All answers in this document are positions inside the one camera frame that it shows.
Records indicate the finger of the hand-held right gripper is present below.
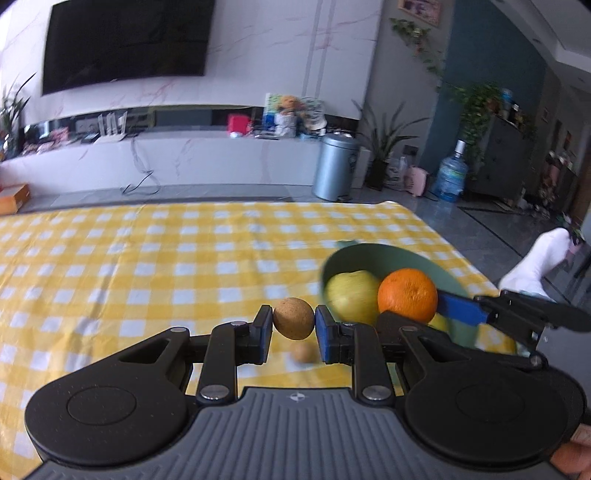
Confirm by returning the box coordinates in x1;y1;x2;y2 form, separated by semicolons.
375;311;437;346
435;288;591;358

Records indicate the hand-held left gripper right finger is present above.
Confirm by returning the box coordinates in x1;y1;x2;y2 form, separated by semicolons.
315;305;546;407

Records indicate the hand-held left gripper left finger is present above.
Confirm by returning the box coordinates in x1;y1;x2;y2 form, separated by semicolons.
105;305;274;407

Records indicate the orange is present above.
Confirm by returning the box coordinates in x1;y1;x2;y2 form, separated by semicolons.
377;268;438;324

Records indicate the large yellow-green pear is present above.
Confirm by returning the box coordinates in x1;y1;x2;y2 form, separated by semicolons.
324;271;382;326

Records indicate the green plastic bowl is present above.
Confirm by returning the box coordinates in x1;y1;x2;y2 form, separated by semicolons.
320;240;483;349

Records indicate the person's right hand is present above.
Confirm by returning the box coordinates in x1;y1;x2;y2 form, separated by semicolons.
551;422;591;476

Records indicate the person's white sock foot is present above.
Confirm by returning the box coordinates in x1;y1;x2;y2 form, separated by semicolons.
499;227;573;296

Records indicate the blue water jug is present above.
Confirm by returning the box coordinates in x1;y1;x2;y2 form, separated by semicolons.
434;140;469;203

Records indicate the pink small appliance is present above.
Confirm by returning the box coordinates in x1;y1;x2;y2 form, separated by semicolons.
404;166;430;198

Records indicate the yellow white checkered tablecloth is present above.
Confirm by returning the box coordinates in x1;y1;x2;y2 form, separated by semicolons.
0;200;518;472

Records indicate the potted plant with long leaves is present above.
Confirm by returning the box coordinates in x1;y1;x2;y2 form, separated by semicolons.
353;99;430;191

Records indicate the white plastic bag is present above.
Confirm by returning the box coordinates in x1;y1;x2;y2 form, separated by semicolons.
388;157;409;185

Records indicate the dark grey cabinet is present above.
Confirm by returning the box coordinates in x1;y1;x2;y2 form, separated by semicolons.
471;113;536;204

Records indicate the grey metal trash can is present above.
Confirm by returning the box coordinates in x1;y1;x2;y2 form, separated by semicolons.
312;133;361;202

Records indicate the white marble tv console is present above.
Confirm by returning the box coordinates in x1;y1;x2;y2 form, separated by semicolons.
0;104;333;190

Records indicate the trailing green cabinet plant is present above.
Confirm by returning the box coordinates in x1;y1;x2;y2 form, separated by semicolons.
450;83;502;164

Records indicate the red box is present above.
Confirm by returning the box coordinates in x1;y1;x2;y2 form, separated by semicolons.
227;114;252;137

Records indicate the stuffed toy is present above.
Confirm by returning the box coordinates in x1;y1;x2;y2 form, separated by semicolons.
274;95;301;138

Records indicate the colourful printed box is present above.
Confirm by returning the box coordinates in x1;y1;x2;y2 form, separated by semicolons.
264;93;326;132

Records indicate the white router with antennas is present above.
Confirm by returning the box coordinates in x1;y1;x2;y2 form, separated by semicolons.
95;111;127;143

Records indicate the hanging green vine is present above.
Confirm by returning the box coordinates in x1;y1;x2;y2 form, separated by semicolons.
390;17;446;88

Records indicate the orange cardboard box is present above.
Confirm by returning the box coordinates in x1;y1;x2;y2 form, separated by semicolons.
0;184;32;215

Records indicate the green leafy houseplant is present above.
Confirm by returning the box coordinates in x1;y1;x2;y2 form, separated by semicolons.
0;74;38;160

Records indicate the black wall cable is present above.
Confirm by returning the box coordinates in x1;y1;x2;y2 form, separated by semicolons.
121;138;160;195

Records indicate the wall picture frame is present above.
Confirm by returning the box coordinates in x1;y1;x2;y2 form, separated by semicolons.
397;0;441;17

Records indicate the black wall television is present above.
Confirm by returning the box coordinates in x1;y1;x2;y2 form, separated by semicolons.
41;0;215;96

